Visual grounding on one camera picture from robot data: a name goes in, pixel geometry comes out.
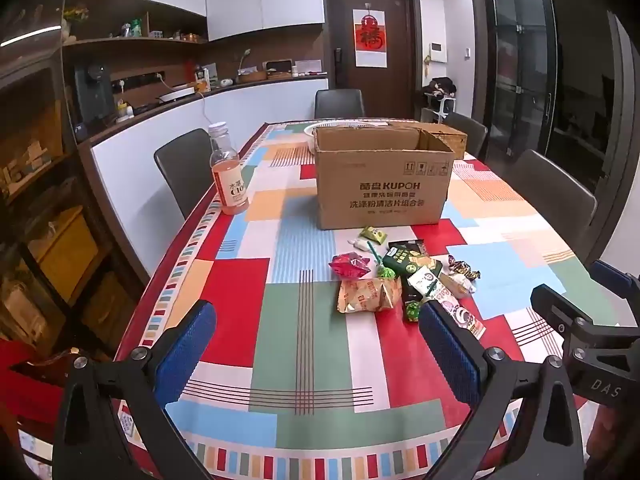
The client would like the pink white long packet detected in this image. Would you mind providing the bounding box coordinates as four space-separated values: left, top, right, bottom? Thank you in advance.
433 293 487 341

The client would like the black snack packet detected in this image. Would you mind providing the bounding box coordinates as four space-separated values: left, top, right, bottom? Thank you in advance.
401 260 448 307

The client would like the white red door poster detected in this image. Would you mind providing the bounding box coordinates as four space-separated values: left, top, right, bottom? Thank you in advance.
353 8 389 67

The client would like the black wall socket strip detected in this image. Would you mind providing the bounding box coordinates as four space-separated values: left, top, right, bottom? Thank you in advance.
112 74 166 92

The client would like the green lollipop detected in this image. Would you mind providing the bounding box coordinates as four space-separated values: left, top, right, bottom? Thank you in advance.
366 241 397 281

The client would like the yellow storage bin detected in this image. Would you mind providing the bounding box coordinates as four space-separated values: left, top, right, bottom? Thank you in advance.
27 207 101 291

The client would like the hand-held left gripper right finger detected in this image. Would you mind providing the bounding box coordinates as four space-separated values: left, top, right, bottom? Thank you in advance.
419 300 586 480

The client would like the white sideboard counter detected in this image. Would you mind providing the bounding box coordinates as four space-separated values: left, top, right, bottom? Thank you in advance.
75 76 331 221

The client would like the tan white snack packet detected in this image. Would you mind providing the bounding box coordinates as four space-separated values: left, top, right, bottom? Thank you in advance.
440 274 476 298

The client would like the clear bottle with orange label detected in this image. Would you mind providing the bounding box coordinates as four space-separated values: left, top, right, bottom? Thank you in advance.
207 122 250 216

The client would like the white stool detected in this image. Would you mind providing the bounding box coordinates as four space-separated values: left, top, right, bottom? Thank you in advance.
430 95 457 123

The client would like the orange bread packet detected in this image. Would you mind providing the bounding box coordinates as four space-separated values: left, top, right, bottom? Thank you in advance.
336 276 403 314

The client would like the brown cardboard box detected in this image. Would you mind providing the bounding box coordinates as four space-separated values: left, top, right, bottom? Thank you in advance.
311 121 457 231

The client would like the dark grey dining chair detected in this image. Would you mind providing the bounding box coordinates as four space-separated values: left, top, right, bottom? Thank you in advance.
154 128 216 221
510 149 598 261
442 112 488 158
314 89 366 118

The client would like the red foil snack packet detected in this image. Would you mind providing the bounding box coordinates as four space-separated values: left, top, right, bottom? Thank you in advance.
328 254 372 279

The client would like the wooden wall shelf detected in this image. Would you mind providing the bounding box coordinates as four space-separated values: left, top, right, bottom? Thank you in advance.
62 0 208 47

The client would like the white fruit basket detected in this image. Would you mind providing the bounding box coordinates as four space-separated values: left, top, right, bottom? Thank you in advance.
303 120 391 154

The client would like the dark storage shelf unit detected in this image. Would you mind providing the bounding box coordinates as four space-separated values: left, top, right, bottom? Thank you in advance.
0 50 148 361

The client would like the dark green snack bag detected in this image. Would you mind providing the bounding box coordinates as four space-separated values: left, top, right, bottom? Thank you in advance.
382 240 442 281

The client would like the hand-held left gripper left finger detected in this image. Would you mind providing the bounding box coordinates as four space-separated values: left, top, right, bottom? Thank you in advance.
52 299 218 480

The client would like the black water dispenser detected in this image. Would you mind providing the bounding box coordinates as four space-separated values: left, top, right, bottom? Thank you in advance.
74 64 116 122

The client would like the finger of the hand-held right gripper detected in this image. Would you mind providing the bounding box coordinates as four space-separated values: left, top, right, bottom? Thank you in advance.
589 260 640 311
530 284 640 348

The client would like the colourful patchwork tablecloth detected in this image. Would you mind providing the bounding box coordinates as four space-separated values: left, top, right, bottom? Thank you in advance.
112 121 601 480

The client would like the black framed glass door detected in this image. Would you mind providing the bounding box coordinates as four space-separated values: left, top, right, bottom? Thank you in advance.
467 0 640 241

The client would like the dark brown door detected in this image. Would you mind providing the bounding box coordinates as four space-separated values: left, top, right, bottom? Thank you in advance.
322 0 420 121

